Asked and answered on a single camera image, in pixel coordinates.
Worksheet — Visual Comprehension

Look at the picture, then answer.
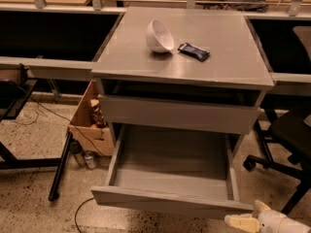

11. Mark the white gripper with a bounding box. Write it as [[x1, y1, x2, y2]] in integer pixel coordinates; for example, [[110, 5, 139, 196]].
[[225, 200, 287, 233]]

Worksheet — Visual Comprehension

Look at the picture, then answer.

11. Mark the grey drawer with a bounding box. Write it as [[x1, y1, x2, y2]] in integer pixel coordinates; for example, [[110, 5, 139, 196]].
[[99, 95, 259, 134], [91, 124, 253, 218]]

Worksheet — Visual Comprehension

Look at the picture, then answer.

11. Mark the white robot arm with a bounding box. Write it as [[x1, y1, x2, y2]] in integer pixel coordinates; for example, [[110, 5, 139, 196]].
[[225, 200, 311, 233]]

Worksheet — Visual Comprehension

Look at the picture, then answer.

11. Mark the grey top drawer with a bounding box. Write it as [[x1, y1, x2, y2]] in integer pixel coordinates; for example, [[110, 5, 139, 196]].
[[99, 95, 259, 134]]

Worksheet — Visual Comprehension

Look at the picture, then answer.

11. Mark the grey drawer cabinet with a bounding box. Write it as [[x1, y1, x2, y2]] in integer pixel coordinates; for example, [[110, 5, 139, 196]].
[[92, 7, 273, 137]]

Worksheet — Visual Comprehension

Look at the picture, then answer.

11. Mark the black office chair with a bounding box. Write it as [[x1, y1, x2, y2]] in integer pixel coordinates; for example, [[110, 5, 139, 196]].
[[243, 20, 311, 215]]

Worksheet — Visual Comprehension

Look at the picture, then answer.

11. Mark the dark blue snack packet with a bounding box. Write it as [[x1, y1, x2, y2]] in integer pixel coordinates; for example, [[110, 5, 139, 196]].
[[178, 43, 210, 62]]

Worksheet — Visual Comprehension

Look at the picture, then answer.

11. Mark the silver can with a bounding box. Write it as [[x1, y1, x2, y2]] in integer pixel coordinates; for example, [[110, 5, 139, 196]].
[[85, 151, 97, 169]]

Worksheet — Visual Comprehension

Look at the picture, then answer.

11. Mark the cardboard box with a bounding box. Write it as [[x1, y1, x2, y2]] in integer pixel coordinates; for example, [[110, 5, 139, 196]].
[[68, 81, 115, 156]]

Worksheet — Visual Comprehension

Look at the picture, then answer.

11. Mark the brown bottle in box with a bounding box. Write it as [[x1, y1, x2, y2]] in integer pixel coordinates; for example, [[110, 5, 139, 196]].
[[90, 99, 106, 128]]

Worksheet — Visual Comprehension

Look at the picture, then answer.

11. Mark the dark spray can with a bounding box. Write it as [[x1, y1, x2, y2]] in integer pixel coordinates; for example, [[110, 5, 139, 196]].
[[70, 140, 86, 167]]

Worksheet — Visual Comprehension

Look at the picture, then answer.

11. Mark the white bowl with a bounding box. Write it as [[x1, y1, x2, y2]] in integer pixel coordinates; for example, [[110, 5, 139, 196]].
[[146, 19, 175, 53]]

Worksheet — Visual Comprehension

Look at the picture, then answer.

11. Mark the black floor cable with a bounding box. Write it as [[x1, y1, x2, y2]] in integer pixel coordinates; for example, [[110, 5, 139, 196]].
[[13, 84, 105, 233]]

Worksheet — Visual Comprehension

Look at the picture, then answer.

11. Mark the black table leg frame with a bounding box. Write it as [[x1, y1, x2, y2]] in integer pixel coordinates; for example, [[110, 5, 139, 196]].
[[0, 63, 74, 203]]

